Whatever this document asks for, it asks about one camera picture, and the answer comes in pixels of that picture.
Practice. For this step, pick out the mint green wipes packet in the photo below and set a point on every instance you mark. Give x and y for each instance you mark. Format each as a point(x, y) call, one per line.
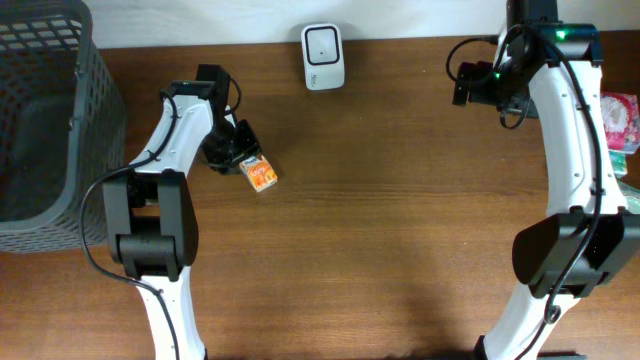
point(632, 196)

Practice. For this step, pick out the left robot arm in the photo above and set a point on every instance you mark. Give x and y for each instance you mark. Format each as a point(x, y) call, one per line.
point(152, 229)

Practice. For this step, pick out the white barcode scanner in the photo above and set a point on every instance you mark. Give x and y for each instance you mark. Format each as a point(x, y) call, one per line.
point(323, 56)

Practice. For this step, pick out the grey plastic mesh basket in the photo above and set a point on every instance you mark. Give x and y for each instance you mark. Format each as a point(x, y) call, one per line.
point(63, 122)

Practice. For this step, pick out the red purple pad package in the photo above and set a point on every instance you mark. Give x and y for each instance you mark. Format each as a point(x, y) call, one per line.
point(620, 114)

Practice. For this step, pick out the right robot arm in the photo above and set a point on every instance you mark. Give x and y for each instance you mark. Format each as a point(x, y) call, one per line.
point(551, 70)

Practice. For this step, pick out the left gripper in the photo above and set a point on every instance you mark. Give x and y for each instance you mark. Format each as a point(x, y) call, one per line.
point(221, 159)

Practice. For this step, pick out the orange tissue pack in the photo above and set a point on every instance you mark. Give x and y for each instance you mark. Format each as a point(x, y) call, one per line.
point(259, 172)

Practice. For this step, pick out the teal tissue pack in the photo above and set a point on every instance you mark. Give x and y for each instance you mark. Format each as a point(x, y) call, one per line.
point(619, 163)

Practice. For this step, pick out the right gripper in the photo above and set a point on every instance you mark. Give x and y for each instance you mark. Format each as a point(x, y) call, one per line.
point(475, 88)

